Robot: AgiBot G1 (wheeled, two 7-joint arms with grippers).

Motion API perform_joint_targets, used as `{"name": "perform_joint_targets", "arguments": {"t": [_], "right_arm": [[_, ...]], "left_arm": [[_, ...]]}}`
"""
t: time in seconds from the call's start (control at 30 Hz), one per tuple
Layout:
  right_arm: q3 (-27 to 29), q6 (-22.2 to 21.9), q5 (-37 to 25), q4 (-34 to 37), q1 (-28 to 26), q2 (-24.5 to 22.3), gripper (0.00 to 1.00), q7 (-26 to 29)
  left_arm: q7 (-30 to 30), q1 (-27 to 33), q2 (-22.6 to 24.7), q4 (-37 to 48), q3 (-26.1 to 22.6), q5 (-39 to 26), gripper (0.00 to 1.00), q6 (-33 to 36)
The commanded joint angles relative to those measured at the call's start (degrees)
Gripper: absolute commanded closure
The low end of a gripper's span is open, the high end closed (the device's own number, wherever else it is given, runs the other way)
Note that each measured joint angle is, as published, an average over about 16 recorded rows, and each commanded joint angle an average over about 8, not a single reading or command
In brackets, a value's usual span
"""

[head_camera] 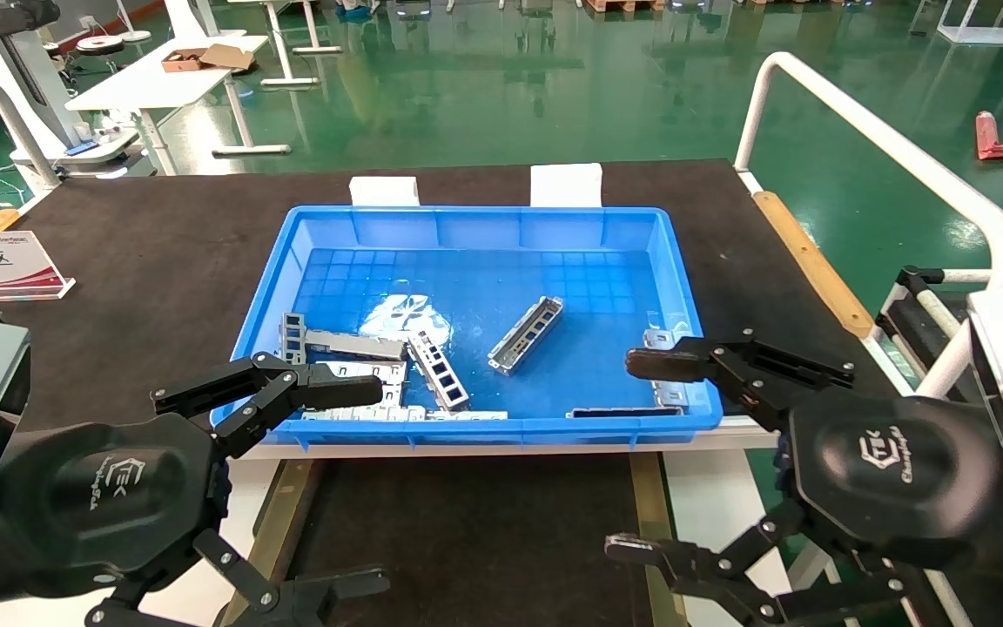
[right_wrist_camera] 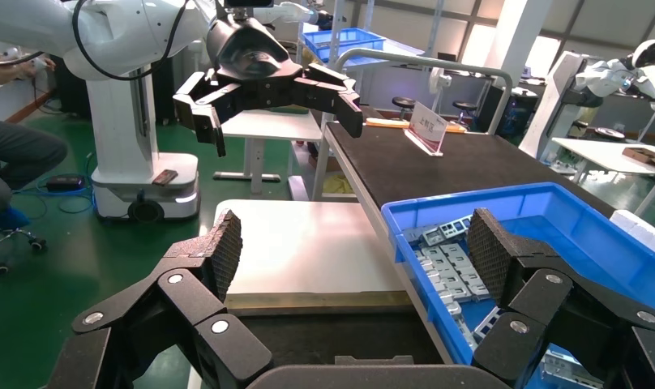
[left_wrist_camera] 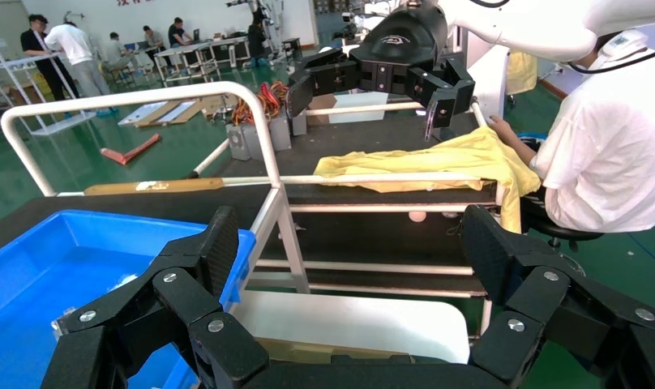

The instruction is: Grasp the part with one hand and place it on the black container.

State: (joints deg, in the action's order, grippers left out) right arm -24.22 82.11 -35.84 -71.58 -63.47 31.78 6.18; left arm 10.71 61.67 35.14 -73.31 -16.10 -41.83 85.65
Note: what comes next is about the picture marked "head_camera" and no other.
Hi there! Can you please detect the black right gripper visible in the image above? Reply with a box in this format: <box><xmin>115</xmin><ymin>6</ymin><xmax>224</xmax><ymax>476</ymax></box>
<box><xmin>603</xmin><ymin>329</ymin><xmax>1003</xmax><ymax>627</ymax></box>

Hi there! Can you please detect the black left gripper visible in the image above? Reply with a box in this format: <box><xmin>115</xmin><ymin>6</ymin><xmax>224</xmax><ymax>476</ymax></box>
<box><xmin>0</xmin><ymin>352</ymin><xmax>391</xmax><ymax>627</ymax></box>

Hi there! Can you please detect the metal bracket with square cutouts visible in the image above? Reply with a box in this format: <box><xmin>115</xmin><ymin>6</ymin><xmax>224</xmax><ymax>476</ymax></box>
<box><xmin>488</xmin><ymin>296</ymin><xmax>565</xmax><ymax>377</ymax></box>
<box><xmin>406</xmin><ymin>331</ymin><xmax>472</xmax><ymax>412</ymax></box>

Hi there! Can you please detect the dark thin metal strip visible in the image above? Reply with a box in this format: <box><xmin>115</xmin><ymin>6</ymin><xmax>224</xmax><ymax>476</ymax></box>
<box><xmin>567</xmin><ymin>406</ymin><xmax>685</xmax><ymax>419</ymax></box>

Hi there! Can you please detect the blue plastic bin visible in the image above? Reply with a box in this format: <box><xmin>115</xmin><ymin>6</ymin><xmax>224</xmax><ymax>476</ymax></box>
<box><xmin>210</xmin><ymin>206</ymin><xmax>723</xmax><ymax>449</ymax></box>

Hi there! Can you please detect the black lower panel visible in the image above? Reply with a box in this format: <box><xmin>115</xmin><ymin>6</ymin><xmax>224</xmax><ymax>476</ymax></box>
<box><xmin>291</xmin><ymin>453</ymin><xmax>646</xmax><ymax>627</ymax></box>

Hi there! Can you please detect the long wooden edge strip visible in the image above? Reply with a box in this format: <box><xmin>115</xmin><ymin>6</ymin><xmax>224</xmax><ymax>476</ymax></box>
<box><xmin>754</xmin><ymin>192</ymin><xmax>875</xmax><ymax>339</ymax></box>

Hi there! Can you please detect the black roller with white pipe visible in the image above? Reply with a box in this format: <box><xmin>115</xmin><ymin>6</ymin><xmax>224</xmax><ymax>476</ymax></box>
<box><xmin>874</xmin><ymin>266</ymin><xmax>974</xmax><ymax>384</ymax></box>

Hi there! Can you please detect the black felt table mat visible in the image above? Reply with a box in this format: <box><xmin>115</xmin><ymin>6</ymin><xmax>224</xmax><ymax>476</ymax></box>
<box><xmin>0</xmin><ymin>158</ymin><xmax>903</xmax><ymax>441</ymax></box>

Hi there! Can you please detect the small white foam block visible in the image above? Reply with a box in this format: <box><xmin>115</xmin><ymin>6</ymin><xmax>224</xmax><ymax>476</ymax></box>
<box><xmin>350</xmin><ymin>177</ymin><xmax>421</xmax><ymax>208</ymax></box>

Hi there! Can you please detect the large white foam block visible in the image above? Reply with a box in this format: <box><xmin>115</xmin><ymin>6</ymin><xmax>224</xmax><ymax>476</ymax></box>
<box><xmin>530</xmin><ymin>164</ymin><xmax>603</xmax><ymax>208</ymax></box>

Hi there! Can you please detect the white bent railing pipe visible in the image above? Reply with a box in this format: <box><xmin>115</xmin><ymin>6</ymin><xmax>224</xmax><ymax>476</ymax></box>
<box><xmin>732</xmin><ymin>52</ymin><xmax>1003</xmax><ymax>397</ymax></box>

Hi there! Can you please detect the open cardboard box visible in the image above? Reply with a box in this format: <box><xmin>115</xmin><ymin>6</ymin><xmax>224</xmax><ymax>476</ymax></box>
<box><xmin>161</xmin><ymin>44</ymin><xmax>255</xmax><ymax>73</ymax></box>

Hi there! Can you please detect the white desk with T-legs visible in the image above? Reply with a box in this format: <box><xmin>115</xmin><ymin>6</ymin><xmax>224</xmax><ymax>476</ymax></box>
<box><xmin>227</xmin><ymin>0</ymin><xmax>344</xmax><ymax>88</ymax></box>

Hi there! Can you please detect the grey bent railing pipe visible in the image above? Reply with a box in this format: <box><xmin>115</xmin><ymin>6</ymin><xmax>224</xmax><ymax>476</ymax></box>
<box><xmin>0</xmin><ymin>70</ymin><xmax>63</xmax><ymax>194</ymax></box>

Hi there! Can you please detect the white machine stand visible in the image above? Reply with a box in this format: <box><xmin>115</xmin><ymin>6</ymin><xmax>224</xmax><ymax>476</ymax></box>
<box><xmin>0</xmin><ymin>0</ymin><xmax>154</xmax><ymax>179</ymax></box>

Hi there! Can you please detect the brass rail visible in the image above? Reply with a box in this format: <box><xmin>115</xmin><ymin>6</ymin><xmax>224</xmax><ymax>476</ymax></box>
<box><xmin>221</xmin><ymin>460</ymin><xmax>324</xmax><ymax>627</ymax></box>
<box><xmin>629</xmin><ymin>453</ymin><xmax>690</xmax><ymax>627</ymax></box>

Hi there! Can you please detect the metal bracket with tabs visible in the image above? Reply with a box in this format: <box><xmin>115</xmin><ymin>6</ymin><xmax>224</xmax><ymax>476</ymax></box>
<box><xmin>643</xmin><ymin>328</ymin><xmax>692</xmax><ymax>408</ymax></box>

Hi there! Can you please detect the flat metal bracket plate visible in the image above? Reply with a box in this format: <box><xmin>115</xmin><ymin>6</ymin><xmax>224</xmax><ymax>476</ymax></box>
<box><xmin>301</xmin><ymin>361</ymin><xmax>407</xmax><ymax>410</ymax></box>

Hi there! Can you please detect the L-shaped metal bracket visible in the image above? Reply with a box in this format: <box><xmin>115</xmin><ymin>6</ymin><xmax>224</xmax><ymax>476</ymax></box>
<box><xmin>279</xmin><ymin>313</ymin><xmax>407</xmax><ymax>365</ymax></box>

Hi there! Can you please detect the long thin metal bracket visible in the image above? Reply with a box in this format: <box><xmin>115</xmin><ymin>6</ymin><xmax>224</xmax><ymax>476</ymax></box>
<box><xmin>301</xmin><ymin>405</ymin><xmax>508</xmax><ymax>423</ymax></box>

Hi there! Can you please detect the white floor frame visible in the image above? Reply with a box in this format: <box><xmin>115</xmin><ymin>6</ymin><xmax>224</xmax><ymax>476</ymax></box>
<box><xmin>937</xmin><ymin>0</ymin><xmax>1003</xmax><ymax>46</ymax></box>

